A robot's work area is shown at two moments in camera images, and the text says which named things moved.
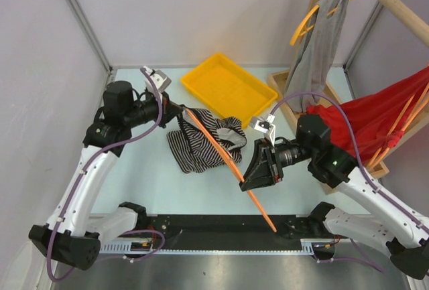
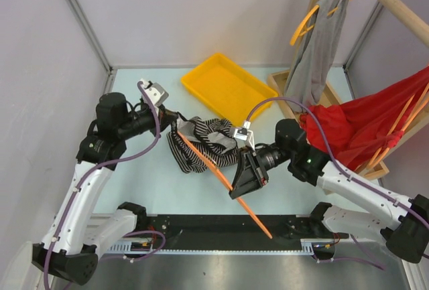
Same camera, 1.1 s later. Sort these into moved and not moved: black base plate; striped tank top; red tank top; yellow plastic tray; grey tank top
Moved: striped tank top
Not moved: grey tank top; yellow plastic tray; black base plate; red tank top
